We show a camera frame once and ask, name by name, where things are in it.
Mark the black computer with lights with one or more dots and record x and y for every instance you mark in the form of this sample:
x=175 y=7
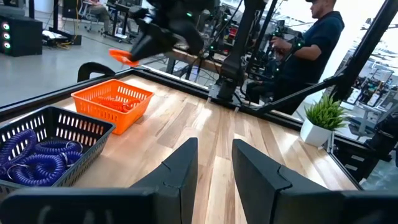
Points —
x=25 y=37

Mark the brown wooden workbench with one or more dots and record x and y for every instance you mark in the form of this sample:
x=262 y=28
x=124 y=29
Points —
x=211 y=63

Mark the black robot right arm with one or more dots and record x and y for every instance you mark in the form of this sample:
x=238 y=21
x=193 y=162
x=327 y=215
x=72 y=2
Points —
x=231 y=62

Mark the person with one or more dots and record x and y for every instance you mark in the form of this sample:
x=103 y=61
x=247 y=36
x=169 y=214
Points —
x=98 y=12
x=320 y=37

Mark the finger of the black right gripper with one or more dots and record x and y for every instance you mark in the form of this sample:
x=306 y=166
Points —
x=147 y=35
x=161 y=42

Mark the black plastic basket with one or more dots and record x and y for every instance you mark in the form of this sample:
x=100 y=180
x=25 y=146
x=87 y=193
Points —
x=105 y=137

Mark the person's hand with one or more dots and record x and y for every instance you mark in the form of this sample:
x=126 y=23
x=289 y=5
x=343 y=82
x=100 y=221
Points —
x=280 y=45

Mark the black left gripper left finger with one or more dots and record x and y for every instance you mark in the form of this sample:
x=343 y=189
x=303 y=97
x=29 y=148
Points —
x=174 y=199

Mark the orange plastic basket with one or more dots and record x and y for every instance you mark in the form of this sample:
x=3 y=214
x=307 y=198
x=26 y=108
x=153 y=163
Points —
x=96 y=112

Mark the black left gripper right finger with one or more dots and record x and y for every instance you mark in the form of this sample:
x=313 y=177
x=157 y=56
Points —
x=273 y=202

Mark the green plant in white pot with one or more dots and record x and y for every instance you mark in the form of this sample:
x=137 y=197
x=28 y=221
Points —
x=323 y=115

